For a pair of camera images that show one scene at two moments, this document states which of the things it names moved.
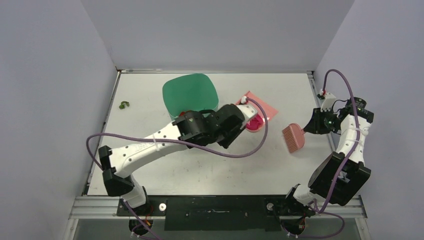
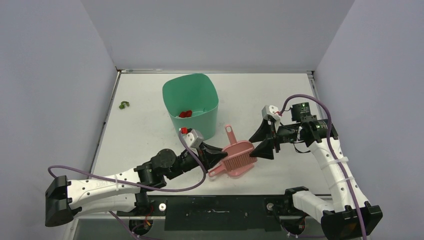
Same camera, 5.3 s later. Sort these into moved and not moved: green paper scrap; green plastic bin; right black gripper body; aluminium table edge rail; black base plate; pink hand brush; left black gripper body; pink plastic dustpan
Moved: left black gripper body; pink plastic dustpan; pink hand brush; right black gripper body
Not moved: aluminium table edge rail; black base plate; green paper scrap; green plastic bin
